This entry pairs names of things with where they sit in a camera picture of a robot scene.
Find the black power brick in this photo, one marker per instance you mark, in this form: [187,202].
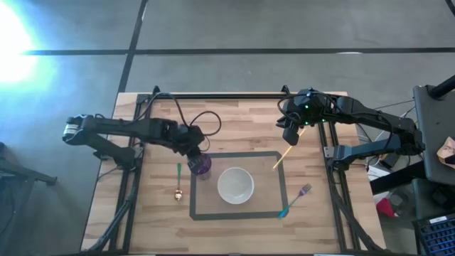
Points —
[390,160]

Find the brown paper bag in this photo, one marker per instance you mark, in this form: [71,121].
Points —
[448,151]

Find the black floor stand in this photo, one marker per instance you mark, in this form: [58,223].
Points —
[28,174]

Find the black aluminium table frame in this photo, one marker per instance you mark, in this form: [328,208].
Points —
[227,96]

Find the red object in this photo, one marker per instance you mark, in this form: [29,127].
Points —
[385,209]

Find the wooden chopstick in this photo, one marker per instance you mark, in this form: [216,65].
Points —
[284,156]

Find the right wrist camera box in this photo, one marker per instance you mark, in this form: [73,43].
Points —
[291,135]

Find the purple faceted plastic tumbler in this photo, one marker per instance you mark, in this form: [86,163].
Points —
[205,168]

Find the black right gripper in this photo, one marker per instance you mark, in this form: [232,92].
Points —
[309,106]

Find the white box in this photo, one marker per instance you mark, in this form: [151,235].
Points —
[377,173]

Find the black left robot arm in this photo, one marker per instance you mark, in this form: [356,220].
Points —
[117,128]

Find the black pole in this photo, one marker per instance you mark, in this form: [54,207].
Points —
[442,89]

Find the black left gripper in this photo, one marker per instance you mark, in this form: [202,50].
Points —
[186,138]

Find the grey side desk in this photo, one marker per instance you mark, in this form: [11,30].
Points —
[437,124]

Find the white ceramic bowl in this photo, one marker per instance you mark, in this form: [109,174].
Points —
[235,185]

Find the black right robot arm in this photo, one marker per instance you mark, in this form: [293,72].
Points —
[384,121]

